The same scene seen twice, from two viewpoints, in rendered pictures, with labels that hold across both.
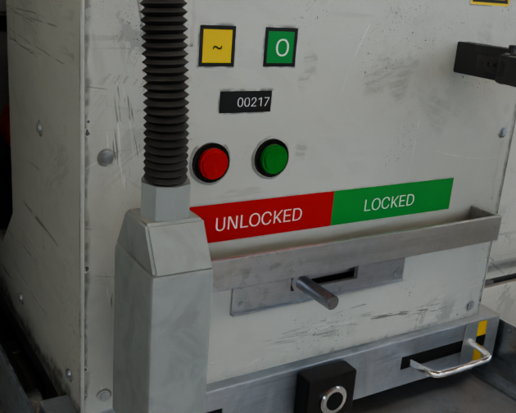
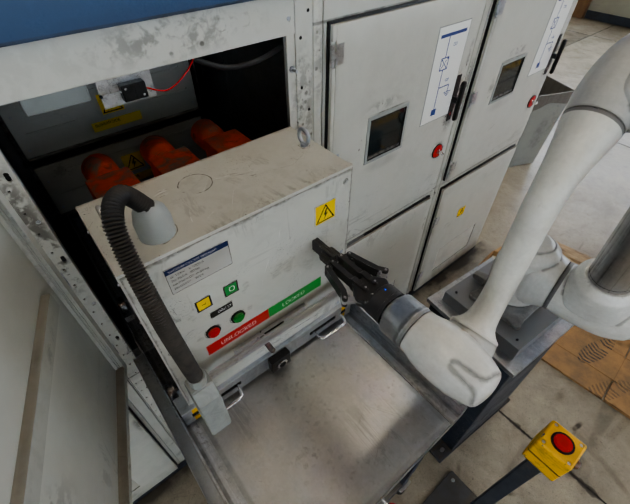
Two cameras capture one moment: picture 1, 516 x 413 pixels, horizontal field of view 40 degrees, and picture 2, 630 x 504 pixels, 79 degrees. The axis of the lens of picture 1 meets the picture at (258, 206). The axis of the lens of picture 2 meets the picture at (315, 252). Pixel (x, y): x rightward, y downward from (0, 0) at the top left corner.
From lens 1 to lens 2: 0.56 m
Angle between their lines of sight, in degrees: 28
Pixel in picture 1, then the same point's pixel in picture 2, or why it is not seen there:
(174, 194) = (199, 384)
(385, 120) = (284, 279)
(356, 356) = (290, 342)
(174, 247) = (204, 396)
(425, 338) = (318, 323)
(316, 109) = (252, 294)
